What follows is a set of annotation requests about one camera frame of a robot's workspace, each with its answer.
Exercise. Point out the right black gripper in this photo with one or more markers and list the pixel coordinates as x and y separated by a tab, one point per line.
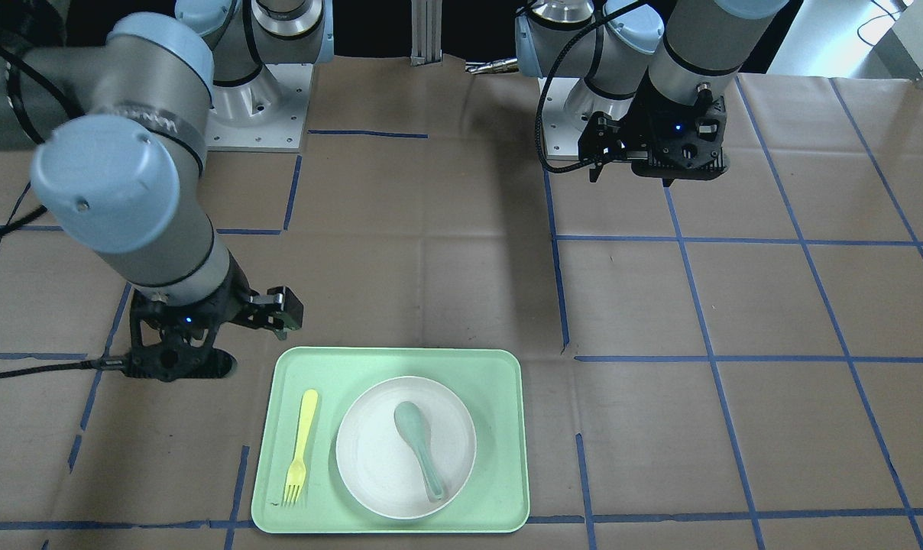
231	304

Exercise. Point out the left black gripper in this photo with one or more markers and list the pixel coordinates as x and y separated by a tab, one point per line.
636	122

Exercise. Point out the yellow plastic fork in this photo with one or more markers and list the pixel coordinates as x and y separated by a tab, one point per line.
297	471

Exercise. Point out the white round plate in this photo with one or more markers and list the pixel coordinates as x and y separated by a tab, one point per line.
377	467

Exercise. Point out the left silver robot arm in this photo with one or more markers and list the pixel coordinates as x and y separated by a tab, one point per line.
614	47

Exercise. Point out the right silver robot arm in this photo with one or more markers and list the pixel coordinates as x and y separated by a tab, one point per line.
119	139

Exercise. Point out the metal connector plugs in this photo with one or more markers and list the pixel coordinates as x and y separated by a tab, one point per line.
508	65

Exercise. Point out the light green tray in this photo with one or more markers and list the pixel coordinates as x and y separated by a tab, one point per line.
496	498

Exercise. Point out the green plastic spoon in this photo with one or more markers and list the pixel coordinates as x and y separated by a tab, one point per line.
413	429

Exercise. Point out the metal base plate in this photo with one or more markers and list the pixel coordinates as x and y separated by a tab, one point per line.
278	114
568	105

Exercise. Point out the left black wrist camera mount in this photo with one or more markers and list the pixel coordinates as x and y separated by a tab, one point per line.
682	141

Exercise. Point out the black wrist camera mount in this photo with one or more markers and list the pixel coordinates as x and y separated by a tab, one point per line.
682	141
175	342

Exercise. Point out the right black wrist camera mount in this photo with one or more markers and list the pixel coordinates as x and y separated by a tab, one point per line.
175	342

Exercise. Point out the aluminium frame post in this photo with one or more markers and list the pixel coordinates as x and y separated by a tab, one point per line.
426	32

